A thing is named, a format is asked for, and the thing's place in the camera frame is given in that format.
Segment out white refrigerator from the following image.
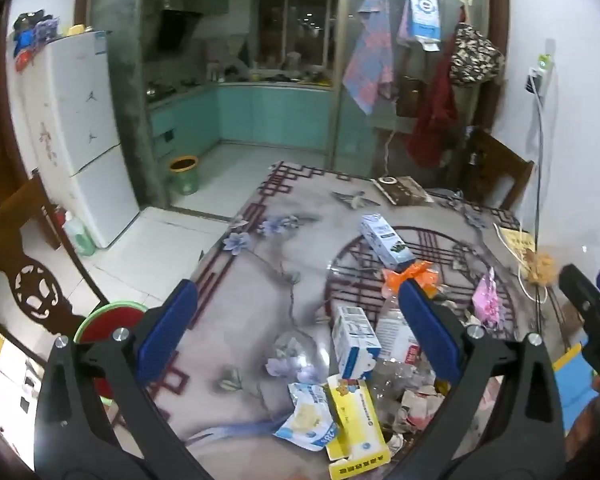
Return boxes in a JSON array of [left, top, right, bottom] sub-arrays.
[[17, 30, 141, 250]]

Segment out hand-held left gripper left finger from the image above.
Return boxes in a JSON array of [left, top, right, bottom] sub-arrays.
[[34, 279, 210, 480]]

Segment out green bin with red bag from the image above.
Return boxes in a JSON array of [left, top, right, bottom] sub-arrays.
[[74, 301, 153, 428]]

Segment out paper scraps pile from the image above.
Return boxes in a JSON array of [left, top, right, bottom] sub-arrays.
[[380, 380, 456, 456]]

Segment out floral tablecloth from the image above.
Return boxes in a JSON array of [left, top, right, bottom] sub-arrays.
[[115, 160, 600, 480]]

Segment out glass sliding door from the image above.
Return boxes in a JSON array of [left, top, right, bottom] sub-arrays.
[[337, 0, 486, 181]]

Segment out orange plastic wrapper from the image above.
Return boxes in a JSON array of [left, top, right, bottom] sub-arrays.
[[381, 260, 440, 295]]

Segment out white blue milk carton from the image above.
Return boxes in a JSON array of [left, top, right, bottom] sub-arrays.
[[359, 213, 417, 269]]

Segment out white wall charger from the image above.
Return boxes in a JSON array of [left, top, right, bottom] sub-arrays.
[[525, 54, 555, 97]]

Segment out teal kitchen cabinets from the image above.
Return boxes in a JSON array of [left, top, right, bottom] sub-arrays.
[[147, 82, 336, 161]]

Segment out yellow cardboard box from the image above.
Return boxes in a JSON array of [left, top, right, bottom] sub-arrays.
[[325, 374, 392, 480]]

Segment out colourful packets pile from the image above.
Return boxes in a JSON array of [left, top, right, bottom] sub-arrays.
[[12, 10, 61, 73]]

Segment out pink blue plaid towel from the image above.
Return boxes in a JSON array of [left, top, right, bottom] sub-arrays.
[[342, 0, 396, 116]]

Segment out small green waste basket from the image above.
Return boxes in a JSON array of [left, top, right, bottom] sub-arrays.
[[169, 156, 200, 196]]

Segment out red bottle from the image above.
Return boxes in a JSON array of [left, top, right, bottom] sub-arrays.
[[50, 205, 67, 246]]

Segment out plain wooden chair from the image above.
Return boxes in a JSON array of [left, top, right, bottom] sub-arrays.
[[460, 127, 536, 211]]

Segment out brown flat box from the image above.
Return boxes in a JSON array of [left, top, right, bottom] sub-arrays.
[[376, 175, 435, 206]]

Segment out patterned fabric bag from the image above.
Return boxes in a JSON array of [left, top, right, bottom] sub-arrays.
[[449, 22, 505, 87]]

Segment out blue plastic stool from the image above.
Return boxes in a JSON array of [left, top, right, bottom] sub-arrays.
[[551, 344, 600, 433]]

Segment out pink wrapper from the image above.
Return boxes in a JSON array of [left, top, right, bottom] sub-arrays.
[[471, 266, 503, 325]]

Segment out yellow crumpled wrapper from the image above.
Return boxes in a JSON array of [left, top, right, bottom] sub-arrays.
[[527, 251, 556, 286]]

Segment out carved wooden chair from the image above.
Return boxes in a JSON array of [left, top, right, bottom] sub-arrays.
[[0, 175, 111, 346]]

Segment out light blue white carton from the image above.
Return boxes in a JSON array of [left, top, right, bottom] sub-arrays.
[[331, 305, 382, 381]]

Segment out blue white hanging bag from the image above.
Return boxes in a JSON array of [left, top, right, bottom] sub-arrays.
[[397, 0, 442, 52]]

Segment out white cable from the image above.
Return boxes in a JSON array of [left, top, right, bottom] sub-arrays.
[[494, 92, 551, 306]]

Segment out clear plastic bottle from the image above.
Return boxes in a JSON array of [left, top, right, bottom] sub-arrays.
[[375, 287, 423, 363]]

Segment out black range hood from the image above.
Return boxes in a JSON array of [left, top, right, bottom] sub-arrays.
[[157, 9, 203, 53]]

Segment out green detergent bottle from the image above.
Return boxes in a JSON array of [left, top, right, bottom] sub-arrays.
[[62, 211, 97, 257]]

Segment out kitchen window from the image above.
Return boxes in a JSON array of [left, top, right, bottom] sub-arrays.
[[257, 0, 342, 68]]

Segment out blue white snack pouch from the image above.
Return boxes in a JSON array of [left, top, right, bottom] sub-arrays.
[[272, 382, 341, 452]]

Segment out red apron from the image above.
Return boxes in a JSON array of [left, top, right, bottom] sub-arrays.
[[406, 35, 458, 168]]

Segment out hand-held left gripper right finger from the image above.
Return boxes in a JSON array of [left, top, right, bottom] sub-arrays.
[[398, 279, 567, 480]]

